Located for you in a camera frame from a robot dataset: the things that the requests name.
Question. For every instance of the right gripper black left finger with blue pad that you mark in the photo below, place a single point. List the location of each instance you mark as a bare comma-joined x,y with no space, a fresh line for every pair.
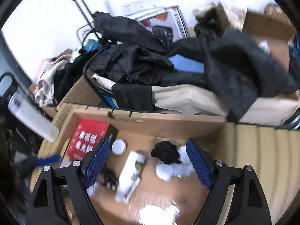
47,205

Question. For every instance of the white tube bottle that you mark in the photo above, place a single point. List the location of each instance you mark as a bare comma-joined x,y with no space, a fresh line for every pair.
129,178

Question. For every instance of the white round jar lid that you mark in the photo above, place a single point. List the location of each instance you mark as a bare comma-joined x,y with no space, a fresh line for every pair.
119,147

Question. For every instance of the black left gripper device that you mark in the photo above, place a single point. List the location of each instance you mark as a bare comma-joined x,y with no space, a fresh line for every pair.
32,162

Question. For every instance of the white crumpled packet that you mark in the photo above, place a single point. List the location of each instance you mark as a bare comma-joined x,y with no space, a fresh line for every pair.
92,189

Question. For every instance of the red box white characters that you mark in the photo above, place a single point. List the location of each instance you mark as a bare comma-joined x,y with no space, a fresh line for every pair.
86,137

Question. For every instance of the white water bottle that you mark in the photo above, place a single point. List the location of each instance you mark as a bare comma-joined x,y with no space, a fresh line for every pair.
26,113

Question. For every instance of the black scrunchie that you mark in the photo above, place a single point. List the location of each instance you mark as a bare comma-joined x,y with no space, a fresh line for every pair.
166,152

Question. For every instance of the shallow cardboard tray box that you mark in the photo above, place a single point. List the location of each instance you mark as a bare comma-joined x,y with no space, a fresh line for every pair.
141,132

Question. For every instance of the pink printed packet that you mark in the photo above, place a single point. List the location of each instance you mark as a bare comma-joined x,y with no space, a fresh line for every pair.
158,215

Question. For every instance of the beige clothes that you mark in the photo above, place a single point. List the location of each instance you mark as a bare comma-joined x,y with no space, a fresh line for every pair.
44,92

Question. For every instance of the cardboard box left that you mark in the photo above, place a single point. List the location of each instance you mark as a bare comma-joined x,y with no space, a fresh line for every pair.
81,93

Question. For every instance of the beige fabric bag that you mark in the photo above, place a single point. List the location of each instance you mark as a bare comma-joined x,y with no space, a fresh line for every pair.
193,100

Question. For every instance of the pink bag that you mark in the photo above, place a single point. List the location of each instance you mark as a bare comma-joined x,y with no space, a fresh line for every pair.
45,65

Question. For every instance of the black clothes pile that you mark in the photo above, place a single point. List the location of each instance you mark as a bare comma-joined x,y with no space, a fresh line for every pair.
232,66

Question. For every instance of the brown cardboard box right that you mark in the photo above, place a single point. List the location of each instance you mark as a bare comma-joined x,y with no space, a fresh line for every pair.
272,30

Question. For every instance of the white printed appliance box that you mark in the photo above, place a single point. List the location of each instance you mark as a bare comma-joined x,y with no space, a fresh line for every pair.
167,24

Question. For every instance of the black small cable item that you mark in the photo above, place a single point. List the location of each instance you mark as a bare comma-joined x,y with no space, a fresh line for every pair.
108,179

